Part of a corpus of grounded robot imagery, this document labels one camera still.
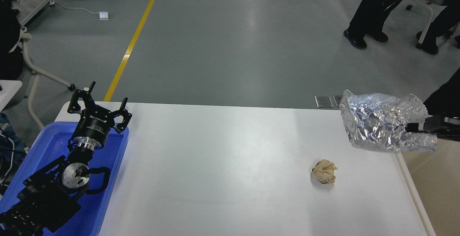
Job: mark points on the person in black at right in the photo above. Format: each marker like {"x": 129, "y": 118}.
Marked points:
{"x": 446, "y": 99}

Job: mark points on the left metal floor plate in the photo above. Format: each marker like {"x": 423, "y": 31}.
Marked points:
{"x": 323, "y": 101}

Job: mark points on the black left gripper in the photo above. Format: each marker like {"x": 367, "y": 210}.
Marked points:
{"x": 95, "y": 123}

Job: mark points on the right metal floor plate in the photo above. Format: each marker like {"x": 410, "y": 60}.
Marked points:
{"x": 337, "y": 99}

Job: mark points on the blue plastic bin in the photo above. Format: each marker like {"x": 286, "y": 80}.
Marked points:
{"x": 52, "y": 143}

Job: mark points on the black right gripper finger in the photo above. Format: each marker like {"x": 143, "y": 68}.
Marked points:
{"x": 443, "y": 126}

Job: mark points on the white power adapter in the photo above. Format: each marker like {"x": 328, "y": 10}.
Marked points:
{"x": 104, "y": 16}

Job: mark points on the person in black trousers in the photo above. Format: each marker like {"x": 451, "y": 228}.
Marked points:
{"x": 369, "y": 19}

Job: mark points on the white chair frame left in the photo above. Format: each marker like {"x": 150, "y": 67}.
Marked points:
{"x": 36, "y": 73}

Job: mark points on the metal floor plate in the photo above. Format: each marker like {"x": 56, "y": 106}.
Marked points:
{"x": 323, "y": 101}
{"x": 337, "y": 99}

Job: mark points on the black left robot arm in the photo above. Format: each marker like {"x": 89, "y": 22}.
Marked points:
{"x": 65, "y": 182}

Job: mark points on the person in black at left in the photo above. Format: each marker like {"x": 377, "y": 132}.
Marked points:
{"x": 11, "y": 57}

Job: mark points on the beige plastic bin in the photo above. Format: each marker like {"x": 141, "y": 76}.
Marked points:
{"x": 436, "y": 178}

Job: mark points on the white side table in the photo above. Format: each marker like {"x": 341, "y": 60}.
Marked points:
{"x": 9, "y": 88}

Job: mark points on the seated person in black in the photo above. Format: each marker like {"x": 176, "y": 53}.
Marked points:
{"x": 446, "y": 19}

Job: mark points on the silver foil bag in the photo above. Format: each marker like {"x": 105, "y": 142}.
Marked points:
{"x": 378, "y": 122}

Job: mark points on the white office chair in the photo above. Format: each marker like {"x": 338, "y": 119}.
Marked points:
{"x": 420, "y": 2}

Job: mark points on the grey metal platform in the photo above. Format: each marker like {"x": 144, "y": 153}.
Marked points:
{"x": 28, "y": 9}

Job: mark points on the crumpled beige paper ball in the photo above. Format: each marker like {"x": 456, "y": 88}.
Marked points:
{"x": 324, "y": 172}

